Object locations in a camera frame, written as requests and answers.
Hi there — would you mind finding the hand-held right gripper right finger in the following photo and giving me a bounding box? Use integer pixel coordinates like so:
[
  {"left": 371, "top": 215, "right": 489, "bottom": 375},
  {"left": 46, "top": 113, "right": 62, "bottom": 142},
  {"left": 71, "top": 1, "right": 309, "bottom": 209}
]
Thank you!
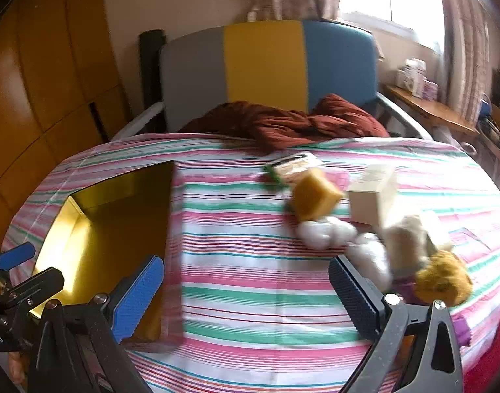
[{"left": 329, "top": 255, "right": 465, "bottom": 393}]

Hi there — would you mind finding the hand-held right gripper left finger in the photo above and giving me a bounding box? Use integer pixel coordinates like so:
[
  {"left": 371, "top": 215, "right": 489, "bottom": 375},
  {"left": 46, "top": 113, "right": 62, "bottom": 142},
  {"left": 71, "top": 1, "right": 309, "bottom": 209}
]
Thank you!
[{"left": 27, "top": 255, "right": 166, "bottom": 393}]

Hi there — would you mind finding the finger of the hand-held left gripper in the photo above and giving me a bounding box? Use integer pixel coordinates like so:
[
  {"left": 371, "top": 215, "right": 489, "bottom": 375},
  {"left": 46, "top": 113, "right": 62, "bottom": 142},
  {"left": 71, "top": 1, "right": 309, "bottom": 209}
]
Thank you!
[
  {"left": 12, "top": 267, "right": 65, "bottom": 309},
  {"left": 0, "top": 242, "right": 36, "bottom": 271}
]

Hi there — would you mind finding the bag of cotton balls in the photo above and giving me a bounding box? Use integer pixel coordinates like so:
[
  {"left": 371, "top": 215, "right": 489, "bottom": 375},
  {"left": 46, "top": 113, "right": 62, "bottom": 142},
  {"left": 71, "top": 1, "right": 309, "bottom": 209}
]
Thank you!
[
  {"left": 348, "top": 233, "right": 394, "bottom": 291},
  {"left": 297, "top": 217, "right": 357, "bottom": 250}
]

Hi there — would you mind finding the purple packet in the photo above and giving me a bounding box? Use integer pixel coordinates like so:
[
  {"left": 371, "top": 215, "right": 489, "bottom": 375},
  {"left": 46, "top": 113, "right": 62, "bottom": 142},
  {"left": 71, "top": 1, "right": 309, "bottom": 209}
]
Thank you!
[
  {"left": 395, "top": 276, "right": 422, "bottom": 304},
  {"left": 455, "top": 316, "right": 472, "bottom": 346}
]

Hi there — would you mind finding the gold tin box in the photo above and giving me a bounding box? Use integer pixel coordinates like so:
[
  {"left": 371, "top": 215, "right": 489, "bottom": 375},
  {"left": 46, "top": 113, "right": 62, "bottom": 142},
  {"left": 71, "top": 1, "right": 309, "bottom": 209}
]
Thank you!
[{"left": 31, "top": 160, "right": 185, "bottom": 353}]

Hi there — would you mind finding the beige knitted sock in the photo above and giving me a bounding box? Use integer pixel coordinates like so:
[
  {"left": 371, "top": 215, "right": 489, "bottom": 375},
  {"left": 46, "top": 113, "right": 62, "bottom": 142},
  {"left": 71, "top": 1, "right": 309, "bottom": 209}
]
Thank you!
[{"left": 387, "top": 213, "right": 453, "bottom": 280}]

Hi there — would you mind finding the yellow sock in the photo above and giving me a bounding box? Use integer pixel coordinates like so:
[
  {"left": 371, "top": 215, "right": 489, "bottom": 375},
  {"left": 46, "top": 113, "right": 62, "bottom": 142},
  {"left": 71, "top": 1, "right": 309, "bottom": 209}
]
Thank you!
[{"left": 416, "top": 251, "right": 473, "bottom": 308}]

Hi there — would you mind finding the white cardboard box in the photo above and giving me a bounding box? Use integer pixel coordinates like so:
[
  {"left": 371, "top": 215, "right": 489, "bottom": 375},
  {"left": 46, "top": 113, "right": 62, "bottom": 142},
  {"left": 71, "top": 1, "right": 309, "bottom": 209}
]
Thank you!
[{"left": 347, "top": 164, "right": 398, "bottom": 230}]

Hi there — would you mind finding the yellow sponge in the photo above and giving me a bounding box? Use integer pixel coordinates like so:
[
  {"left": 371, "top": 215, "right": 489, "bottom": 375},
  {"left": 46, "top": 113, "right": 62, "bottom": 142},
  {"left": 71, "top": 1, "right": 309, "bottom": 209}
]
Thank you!
[{"left": 293, "top": 169, "right": 345, "bottom": 222}]

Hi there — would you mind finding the brown soap box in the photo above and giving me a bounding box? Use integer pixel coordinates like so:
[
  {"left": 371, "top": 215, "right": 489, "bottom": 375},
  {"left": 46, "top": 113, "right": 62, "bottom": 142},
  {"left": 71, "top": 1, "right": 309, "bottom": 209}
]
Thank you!
[{"left": 264, "top": 153, "right": 325, "bottom": 192}]

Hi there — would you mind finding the striped bed sheet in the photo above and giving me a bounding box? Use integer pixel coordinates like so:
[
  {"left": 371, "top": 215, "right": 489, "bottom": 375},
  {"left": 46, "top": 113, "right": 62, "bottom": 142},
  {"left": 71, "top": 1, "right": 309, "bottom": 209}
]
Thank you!
[{"left": 0, "top": 133, "right": 500, "bottom": 393}]

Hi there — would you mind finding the person's red clothing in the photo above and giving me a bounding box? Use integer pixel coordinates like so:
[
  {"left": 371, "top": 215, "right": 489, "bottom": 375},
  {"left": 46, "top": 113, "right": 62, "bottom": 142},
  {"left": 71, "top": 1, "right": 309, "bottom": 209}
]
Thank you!
[{"left": 463, "top": 295, "right": 500, "bottom": 393}]

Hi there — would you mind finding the wooden wardrobe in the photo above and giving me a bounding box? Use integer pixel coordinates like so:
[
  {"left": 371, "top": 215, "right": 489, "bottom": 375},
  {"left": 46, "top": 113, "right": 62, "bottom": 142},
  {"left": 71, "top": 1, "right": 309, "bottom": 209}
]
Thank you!
[{"left": 0, "top": 0, "right": 132, "bottom": 246}]

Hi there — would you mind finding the maroon blanket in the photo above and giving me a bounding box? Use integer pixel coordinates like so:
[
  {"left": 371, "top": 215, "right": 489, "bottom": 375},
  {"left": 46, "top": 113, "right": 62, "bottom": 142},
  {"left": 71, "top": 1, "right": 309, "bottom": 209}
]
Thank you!
[{"left": 178, "top": 93, "right": 390, "bottom": 156}]

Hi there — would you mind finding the wooden side desk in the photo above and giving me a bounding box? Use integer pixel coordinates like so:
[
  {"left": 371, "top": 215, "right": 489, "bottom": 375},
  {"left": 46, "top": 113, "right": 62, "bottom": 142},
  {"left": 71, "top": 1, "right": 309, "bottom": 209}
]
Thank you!
[{"left": 383, "top": 84, "right": 480, "bottom": 136}]

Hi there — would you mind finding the tall white carton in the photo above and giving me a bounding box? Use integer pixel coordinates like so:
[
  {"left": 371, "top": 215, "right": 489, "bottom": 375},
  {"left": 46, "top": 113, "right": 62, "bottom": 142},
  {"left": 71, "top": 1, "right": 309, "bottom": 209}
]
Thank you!
[{"left": 403, "top": 58, "right": 426, "bottom": 97}]

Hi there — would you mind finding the cluttered shelf unit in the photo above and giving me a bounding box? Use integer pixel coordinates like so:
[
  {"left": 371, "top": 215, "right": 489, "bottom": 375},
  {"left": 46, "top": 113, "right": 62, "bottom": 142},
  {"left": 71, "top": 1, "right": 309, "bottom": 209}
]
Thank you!
[{"left": 479, "top": 45, "right": 500, "bottom": 181}]

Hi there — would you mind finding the grey yellow blue headboard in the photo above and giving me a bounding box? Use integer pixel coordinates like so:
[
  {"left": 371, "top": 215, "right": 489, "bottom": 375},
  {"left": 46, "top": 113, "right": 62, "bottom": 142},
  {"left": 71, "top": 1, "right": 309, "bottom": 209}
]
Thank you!
[{"left": 159, "top": 20, "right": 377, "bottom": 134}]

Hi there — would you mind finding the white bed rail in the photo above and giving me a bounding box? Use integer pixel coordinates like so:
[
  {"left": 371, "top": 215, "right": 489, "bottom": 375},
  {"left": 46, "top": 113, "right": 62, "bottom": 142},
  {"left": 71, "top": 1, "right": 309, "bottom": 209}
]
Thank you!
[
  {"left": 111, "top": 102, "right": 165, "bottom": 142},
  {"left": 375, "top": 92, "right": 433, "bottom": 140}
]

